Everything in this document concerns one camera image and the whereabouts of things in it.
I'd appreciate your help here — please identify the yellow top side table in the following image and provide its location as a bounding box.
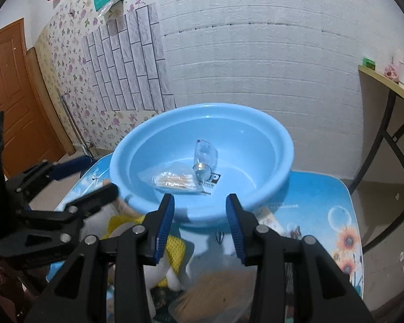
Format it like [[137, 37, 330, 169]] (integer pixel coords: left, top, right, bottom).
[[348, 65, 404, 254]]

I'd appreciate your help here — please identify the small green box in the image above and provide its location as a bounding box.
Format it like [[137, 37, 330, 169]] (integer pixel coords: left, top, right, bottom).
[[362, 57, 376, 70]]

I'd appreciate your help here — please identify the white plush toy yellow mesh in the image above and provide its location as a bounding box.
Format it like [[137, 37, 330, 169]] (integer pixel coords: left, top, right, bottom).
[[87, 204, 193, 320]]

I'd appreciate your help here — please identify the grey dustpan with handle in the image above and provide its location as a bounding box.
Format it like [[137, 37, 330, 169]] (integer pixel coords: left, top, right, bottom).
[[59, 94, 94, 160]]

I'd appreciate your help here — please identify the clear box with brown contents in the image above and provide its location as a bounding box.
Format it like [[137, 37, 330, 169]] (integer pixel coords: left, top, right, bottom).
[[169, 268, 256, 322]]

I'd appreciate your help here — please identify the pink flower ornament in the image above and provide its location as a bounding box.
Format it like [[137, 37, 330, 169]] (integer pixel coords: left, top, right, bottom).
[[384, 64, 399, 83]]

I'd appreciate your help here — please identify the light blue plastic basin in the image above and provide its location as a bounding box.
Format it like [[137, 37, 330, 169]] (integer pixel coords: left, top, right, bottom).
[[109, 104, 294, 227]]

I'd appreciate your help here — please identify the beige face cream box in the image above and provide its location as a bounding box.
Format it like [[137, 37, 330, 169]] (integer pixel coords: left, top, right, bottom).
[[253, 206, 286, 236]]

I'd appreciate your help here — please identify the clear bag of cotton swabs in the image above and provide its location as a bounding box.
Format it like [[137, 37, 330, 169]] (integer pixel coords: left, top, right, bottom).
[[138, 162, 210, 195]]

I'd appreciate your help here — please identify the brown wooden door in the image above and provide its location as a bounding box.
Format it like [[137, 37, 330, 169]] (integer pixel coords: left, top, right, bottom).
[[0, 18, 65, 177]]

